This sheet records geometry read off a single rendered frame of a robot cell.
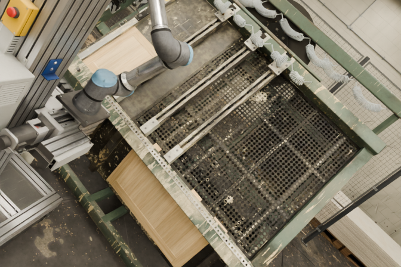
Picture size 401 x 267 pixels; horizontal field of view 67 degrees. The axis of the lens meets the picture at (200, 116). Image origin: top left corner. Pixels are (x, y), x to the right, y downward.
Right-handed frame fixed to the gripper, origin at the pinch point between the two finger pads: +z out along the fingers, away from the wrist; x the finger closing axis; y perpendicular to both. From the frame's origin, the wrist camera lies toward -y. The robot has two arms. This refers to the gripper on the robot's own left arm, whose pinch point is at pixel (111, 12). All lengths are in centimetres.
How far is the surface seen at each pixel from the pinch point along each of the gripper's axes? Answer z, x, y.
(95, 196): 102, -75, -58
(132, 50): 28.0, -17.8, 12.7
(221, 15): -13, -47, 67
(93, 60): 40.8, -3.6, -10.0
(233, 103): 7, -102, 25
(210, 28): -4, -47, 57
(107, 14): 30.1, 22.0, 24.0
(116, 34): 28.0, 1.0, 13.0
